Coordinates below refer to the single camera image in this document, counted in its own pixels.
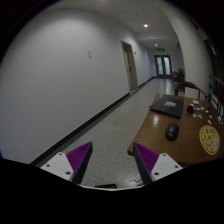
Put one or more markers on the green exit sign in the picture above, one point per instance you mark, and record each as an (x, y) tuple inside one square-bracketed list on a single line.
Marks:
[(160, 49)]

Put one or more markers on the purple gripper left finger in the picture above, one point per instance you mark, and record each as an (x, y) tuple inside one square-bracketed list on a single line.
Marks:
[(70, 166)]

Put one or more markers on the wooden table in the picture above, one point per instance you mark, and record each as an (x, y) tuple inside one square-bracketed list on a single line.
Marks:
[(189, 134)]

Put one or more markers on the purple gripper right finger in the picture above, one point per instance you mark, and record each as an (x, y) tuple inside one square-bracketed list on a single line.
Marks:
[(153, 166)]

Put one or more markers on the wooden chair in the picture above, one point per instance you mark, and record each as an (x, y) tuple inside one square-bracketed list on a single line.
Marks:
[(186, 84)]

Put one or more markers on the glass double exit door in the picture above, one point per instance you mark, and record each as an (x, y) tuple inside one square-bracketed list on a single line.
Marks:
[(163, 65)]

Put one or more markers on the black computer mouse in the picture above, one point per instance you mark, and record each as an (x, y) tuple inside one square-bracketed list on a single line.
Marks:
[(172, 131)]

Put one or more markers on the beige hallway door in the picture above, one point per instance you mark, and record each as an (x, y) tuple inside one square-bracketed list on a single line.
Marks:
[(130, 65)]

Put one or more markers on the round yellow mouse pad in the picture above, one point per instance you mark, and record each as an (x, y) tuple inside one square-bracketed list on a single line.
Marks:
[(209, 139)]

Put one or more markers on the small black round object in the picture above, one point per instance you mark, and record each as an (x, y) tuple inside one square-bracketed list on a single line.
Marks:
[(190, 109)]

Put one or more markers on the black laptop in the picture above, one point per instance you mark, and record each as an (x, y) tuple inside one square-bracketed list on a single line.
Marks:
[(168, 106)]

